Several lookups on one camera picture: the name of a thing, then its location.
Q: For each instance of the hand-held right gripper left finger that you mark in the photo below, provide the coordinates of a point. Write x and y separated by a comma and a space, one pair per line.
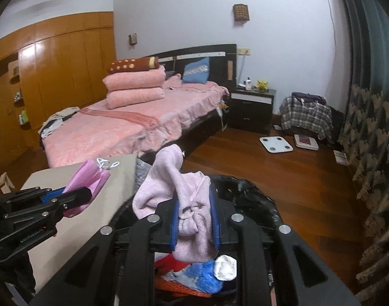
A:
174, 226

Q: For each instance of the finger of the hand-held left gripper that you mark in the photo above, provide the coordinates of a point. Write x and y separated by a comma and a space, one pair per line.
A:
52, 194
76, 197

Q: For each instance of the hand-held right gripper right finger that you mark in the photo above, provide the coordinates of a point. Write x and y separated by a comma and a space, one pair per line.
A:
214, 223

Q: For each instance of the pink face mask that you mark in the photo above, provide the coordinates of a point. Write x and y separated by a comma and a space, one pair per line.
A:
86, 178

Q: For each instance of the red cloth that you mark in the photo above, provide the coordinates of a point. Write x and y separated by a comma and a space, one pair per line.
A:
169, 263

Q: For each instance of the pink towel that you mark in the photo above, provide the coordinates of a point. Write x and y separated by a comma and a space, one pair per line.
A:
188, 191

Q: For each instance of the black bin with black liner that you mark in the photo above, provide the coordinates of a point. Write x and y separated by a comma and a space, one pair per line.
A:
252, 197

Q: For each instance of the white plastic bag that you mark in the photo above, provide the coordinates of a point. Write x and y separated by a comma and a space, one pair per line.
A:
225, 267

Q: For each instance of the orange mesh scrap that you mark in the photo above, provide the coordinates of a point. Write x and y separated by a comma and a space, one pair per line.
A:
178, 288

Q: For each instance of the small wooden stool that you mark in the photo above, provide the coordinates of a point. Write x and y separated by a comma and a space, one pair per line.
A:
5, 183

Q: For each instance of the grey quilted cloth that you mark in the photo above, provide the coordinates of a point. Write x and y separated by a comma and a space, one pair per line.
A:
145, 170

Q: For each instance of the pile of clothes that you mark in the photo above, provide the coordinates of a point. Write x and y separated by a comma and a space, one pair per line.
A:
59, 119

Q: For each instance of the green bottle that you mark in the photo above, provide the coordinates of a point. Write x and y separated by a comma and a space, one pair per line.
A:
22, 116

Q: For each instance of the bed with pink bedspread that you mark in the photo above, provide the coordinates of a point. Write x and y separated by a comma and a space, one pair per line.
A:
118, 124

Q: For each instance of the white bathroom scale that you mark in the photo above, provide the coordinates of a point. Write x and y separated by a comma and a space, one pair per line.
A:
275, 143

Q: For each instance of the small shelf items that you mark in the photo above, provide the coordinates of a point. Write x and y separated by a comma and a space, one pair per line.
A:
17, 96

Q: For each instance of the pink folded blanket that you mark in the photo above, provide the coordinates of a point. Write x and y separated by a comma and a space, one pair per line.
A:
134, 97
134, 79

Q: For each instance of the black and white nightstand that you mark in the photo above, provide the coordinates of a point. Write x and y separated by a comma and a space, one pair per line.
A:
252, 108

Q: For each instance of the bathroom scale with maroon panel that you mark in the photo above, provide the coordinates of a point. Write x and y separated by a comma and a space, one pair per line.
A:
305, 141

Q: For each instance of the wooden wardrobe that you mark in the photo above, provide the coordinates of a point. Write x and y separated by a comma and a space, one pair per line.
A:
54, 70

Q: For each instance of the plaid bag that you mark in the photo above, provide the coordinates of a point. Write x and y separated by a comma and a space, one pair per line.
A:
306, 114

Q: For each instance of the small flat box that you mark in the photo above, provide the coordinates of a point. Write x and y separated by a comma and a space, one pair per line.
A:
341, 156

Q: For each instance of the white lotion bottle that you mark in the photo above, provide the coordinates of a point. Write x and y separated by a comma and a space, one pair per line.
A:
248, 83

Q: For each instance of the brown dotted bolster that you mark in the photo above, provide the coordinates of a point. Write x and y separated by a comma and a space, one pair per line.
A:
132, 64

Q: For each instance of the yellow plush toy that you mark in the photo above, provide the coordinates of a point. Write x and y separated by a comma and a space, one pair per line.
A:
261, 85

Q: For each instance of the blue pillow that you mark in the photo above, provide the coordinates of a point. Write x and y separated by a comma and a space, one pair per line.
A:
196, 71

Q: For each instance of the black headboard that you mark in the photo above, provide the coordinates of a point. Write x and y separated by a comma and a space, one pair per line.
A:
197, 55

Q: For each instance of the dark patterned curtain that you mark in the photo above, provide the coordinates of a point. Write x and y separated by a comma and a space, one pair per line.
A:
369, 102

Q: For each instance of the wall socket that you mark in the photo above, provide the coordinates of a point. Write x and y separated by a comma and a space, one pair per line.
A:
244, 51

